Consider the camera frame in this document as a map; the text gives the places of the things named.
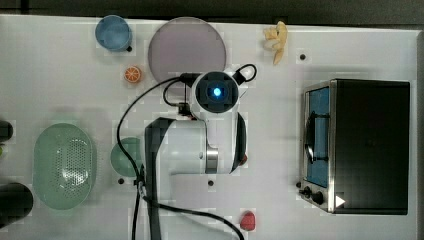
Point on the black cylinder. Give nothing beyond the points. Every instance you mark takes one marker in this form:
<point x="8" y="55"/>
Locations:
<point x="6" y="130"/>
<point x="16" y="202"/>

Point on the pink round plate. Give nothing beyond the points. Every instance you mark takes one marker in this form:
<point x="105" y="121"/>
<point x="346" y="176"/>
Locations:
<point x="185" y="45"/>

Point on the red strawberry toy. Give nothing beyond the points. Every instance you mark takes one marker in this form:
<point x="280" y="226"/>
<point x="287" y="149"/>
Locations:
<point x="248" y="221"/>

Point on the black toaster oven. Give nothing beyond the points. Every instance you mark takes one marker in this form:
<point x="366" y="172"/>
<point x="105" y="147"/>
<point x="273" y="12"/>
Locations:
<point x="356" y="146"/>

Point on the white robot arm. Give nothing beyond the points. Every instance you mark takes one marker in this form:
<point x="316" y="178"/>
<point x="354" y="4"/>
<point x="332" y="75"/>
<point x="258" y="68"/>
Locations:
<point x="212" y="142"/>

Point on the yellow banana toy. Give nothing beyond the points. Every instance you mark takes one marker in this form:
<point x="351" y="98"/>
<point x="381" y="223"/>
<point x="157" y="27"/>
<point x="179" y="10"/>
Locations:
<point x="275" y="40"/>

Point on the blue cup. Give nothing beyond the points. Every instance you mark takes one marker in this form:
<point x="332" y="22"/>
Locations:
<point x="114" y="34"/>

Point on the black cylinder upper left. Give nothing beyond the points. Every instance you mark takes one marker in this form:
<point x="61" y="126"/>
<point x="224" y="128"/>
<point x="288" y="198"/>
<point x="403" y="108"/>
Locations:
<point x="6" y="130"/>

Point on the green oval strainer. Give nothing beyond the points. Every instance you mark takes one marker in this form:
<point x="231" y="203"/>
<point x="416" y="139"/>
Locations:
<point x="64" y="166"/>

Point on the black cylinder lower left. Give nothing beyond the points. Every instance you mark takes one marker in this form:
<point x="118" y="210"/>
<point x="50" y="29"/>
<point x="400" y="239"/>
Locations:
<point x="16" y="202"/>

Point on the green round bowl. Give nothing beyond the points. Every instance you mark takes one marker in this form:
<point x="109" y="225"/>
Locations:
<point x="121" y="163"/>

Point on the orange slice toy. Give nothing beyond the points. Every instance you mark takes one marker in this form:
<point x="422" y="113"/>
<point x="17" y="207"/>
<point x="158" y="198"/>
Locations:
<point x="133" y="74"/>

